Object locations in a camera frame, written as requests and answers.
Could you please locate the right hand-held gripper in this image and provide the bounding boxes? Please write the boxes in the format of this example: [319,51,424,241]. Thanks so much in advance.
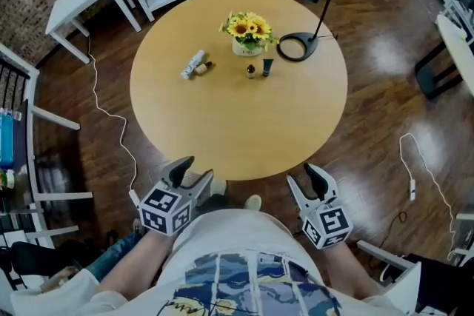
[285,162,354,250]

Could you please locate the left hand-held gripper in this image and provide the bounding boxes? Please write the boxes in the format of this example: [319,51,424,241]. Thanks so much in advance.
[138,155,216,236]

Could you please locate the small amber dropper bottle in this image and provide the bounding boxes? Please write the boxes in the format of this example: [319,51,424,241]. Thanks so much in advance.
[193,61,214,76]

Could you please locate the white spray bottle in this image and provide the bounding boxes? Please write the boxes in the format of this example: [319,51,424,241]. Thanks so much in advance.
[180,49,206,81]

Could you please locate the dark green tube bottle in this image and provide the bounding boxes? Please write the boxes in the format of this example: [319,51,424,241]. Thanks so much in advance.
[261,58,276,78]

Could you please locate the person's left forearm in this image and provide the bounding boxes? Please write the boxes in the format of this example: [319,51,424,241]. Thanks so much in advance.
[96,228,176,294]

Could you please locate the person's right forearm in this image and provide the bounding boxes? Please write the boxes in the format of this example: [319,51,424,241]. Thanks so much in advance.
[325,241,383,305]

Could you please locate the person's white shoe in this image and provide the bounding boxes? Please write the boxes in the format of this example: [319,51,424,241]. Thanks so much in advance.
[244,194,263,212]

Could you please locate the person's white printed shirt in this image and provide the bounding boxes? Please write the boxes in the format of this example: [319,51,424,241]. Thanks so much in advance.
[10,208,421,316]

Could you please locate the person's blue jeans leg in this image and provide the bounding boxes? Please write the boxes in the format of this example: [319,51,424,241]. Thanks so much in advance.
[84,230,146,280]

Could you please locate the white metal shelf unit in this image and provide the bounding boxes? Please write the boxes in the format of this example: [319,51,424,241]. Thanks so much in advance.
[0,43,94,289]

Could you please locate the sunflowers in white pot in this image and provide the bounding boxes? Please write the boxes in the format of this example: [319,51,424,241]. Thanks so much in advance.
[219,10,280,58]

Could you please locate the black table base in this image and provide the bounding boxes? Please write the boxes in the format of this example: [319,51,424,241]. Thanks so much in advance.
[413,39,464,101]

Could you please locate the black chair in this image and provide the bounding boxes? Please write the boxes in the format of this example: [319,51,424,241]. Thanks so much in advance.
[0,239,87,292]

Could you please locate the blue plastic container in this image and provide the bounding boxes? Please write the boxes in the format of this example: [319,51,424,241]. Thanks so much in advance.
[0,108,16,168]

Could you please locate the white round table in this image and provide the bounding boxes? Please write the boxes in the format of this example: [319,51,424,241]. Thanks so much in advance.
[436,13,474,98]

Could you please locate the black floor cable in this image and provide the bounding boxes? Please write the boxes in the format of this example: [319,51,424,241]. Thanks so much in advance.
[380,209,409,246]

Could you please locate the white cable with switch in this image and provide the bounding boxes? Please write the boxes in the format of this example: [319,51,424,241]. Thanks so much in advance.
[398,132,459,260]

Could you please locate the white chair frame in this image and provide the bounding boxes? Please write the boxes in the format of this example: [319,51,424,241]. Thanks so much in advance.
[355,239,424,310]

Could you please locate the white floor cable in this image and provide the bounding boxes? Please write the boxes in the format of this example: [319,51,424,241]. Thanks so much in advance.
[87,36,139,197]

